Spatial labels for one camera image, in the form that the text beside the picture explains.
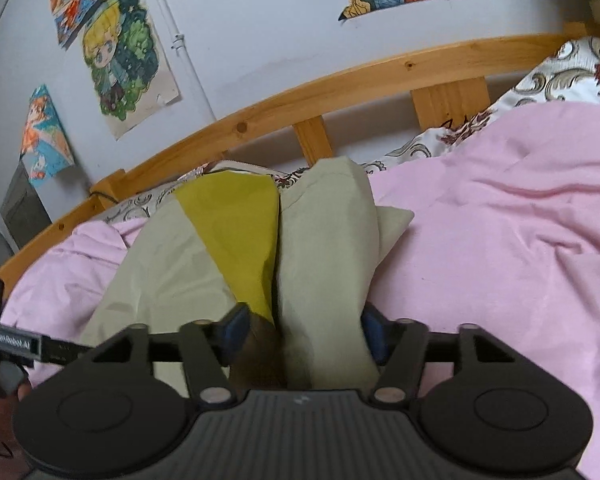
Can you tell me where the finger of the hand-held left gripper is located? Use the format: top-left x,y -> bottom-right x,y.
39,337 -> 98,365

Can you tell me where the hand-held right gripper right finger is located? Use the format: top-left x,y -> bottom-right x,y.
360,305 -> 518,403

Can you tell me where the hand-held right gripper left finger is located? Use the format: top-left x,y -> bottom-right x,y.
87,302 -> 253,405

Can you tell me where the olive brown hooded jacket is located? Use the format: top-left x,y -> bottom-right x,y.
81,156 -> 415,392

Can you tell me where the person's left hand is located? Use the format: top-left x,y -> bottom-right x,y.
0,379 -> 33,458

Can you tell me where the dark grey panel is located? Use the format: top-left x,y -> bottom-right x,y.
0,159 -> 54,252

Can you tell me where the pink blanket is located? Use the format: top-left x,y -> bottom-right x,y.
0,100 -> 600,480

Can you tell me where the floral patterned pillow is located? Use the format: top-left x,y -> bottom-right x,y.
102,35 -> 600,226

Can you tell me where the small blue orange wall poster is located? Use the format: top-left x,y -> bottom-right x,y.
19,84 -> 77,190

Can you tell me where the wooden bed frame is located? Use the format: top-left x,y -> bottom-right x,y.
0,20 -> 600,301

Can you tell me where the blond figure wall poster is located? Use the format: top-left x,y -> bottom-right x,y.
81,0 -> 182,142

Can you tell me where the white wall pipe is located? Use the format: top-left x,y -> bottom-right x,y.
147,0 -> 217,123

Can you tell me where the orange haired figure wall poster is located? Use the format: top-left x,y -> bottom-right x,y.
49,0 -> 146,52

